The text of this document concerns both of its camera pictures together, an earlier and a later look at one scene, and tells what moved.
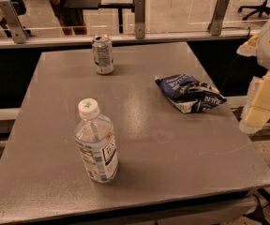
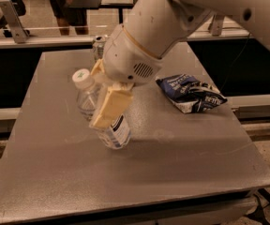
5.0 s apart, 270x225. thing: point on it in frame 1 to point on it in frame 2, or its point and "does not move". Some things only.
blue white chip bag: x=188 y=94 does not move
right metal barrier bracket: x=215 y=27 does not move
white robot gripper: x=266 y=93 to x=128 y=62
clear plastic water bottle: x=94 y=133 to x=115 y=137
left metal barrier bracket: x=18 y=30 does not move
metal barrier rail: x=119 y=37 does not move
